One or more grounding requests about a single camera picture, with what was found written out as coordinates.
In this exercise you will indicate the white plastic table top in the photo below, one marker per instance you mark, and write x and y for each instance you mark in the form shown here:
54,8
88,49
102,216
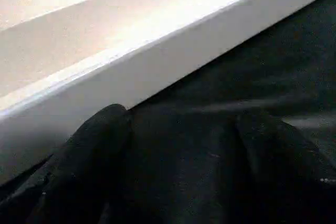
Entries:
131,37

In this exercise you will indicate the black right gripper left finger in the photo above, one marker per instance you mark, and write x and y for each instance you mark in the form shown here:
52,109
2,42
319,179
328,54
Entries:
84,169

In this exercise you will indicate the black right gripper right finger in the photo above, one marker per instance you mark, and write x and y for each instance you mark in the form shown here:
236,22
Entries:
283,169

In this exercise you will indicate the black plastic mat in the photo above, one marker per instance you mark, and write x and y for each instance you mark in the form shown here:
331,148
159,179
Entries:
236,77

